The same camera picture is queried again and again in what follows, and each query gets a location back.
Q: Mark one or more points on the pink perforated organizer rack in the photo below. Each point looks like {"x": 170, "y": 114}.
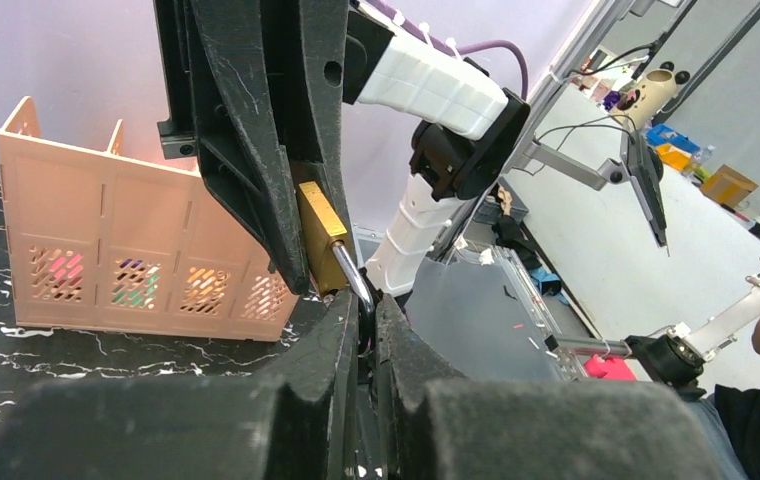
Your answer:
{"x": 99, "y": 241}

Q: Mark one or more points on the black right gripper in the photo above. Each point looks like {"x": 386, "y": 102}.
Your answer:
{"x": 266, "y": 84}

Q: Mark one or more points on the monitor on arm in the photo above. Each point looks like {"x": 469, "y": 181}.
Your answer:
{"x": 634, "y": 165}

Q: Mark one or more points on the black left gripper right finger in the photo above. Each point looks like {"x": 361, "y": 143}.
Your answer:
{"x": 436, "y": 423}

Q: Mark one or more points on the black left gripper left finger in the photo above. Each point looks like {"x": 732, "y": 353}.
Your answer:
{"x": 293, "y": 419}

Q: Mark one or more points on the aluminium frame rail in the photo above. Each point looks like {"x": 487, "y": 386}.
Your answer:
{"x": 594, "y": 24}

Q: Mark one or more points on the beige panda mug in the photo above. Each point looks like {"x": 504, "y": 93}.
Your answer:
{"x": 641, "y": 100}

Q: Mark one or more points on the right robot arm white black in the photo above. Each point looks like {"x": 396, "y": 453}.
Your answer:
{"x": 468, "y": 127}

